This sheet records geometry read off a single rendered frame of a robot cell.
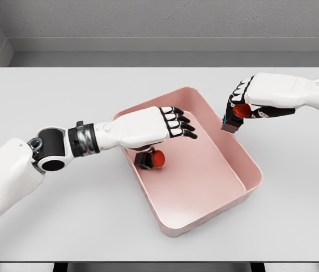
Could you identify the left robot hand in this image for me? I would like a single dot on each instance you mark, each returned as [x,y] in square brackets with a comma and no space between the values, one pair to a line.
[145,126]

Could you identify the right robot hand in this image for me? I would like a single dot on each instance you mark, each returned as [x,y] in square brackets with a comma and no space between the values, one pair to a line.
[272,90]

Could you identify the red-button industrial switch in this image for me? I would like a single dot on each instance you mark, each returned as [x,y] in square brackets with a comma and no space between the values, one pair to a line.
[151,160]
[236,117]

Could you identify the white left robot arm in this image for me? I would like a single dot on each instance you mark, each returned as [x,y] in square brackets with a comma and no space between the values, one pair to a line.
[51,158]

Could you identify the pink rectangular plastic basket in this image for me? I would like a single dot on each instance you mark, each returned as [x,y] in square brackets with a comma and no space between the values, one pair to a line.
[193,164]

